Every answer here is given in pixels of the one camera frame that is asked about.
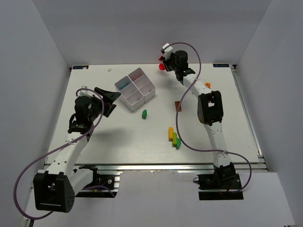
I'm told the green lego piece right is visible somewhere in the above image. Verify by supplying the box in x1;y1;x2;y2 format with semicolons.
176;138;181;149

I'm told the blue label corner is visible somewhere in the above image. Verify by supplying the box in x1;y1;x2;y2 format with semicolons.
72;65;89;70
213;63;230;68

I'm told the blue label left corner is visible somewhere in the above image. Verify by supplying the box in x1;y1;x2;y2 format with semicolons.
72;65;89;70

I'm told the red round lego piece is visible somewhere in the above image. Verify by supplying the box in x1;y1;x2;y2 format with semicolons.
159;64;166;70

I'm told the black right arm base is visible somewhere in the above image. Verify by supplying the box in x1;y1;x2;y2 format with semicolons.
193;174;244;201

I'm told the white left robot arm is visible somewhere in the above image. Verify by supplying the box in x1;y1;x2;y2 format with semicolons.
33;87;121;213

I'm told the white four-compartment container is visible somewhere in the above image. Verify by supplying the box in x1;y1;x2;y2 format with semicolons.
115;68;156;112

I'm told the yellow lego brick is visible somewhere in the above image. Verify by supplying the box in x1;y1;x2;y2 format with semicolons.
169;127;174;141

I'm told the blue label right corner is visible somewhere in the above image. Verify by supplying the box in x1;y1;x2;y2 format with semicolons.
213;63;230;68

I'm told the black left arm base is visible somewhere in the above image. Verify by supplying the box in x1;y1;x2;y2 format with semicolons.
71;165;120;198

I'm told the dark green lego piece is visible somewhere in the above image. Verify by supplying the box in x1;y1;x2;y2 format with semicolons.
142;109;147;119

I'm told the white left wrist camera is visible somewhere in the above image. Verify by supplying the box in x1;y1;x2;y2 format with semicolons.
76;87;94;97

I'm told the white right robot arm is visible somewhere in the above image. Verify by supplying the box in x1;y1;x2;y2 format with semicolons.
160;47;236;179

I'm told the light green lego brick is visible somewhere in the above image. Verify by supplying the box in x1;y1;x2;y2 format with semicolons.
172;132;178;147

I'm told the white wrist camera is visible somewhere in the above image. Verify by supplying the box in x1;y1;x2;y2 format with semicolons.
76;87;94;97
160;43;173;60

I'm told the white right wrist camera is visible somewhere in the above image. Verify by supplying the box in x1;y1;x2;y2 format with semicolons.
160;43;173;60

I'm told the brown flat lego tile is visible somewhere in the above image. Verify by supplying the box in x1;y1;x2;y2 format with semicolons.
175;101;182;112

